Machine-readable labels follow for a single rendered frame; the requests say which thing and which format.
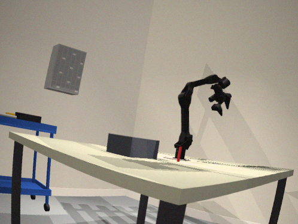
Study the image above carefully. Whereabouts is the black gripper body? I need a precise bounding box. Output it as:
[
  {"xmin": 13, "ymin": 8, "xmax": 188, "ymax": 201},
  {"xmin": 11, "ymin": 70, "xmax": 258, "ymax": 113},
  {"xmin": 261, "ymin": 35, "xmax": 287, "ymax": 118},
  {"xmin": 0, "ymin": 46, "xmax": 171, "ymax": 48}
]
[{"xmin": 211, "ymin": 92, "xmax": 232, "ymax": 111}]

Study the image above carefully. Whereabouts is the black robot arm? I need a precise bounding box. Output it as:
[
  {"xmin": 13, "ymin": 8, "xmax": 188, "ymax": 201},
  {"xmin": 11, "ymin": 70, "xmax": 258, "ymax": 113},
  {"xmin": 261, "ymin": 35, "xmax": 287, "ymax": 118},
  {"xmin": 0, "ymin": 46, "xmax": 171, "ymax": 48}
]
[{"xmin": 174, "ymin": 74, "xmax": 230, "ymax": 159}]

